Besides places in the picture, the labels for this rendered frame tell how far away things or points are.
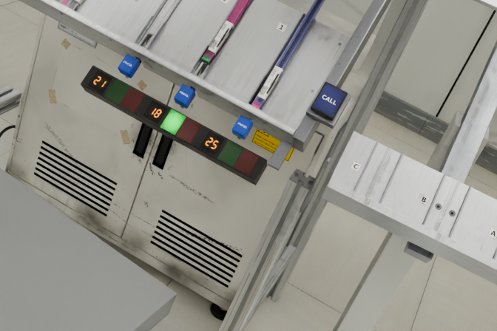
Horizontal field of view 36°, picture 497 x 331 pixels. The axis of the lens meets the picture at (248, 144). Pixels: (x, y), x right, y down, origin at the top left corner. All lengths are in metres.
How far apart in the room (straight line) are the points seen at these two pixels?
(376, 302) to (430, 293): 0.93
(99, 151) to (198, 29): 0.60
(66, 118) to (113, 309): 0.92
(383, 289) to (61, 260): 0.65
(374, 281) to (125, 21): 0.64
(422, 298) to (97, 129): 1.10
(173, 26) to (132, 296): 0.51
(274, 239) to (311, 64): 0.31
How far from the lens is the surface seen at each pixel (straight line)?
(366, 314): 1.49
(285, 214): 1.32
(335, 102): 1.21
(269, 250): 1.37
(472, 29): 3.15
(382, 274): 1.43
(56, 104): 1.85
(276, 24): 1.31
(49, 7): 1.38
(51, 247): 1.04
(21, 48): 2.79
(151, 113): 1.28
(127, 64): 1.30
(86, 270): 1.02
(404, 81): 3.24
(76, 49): 1.77
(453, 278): 2.51
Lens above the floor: 1.28
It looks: 29 degrees down
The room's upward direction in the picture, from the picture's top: 23 degrees clockwise
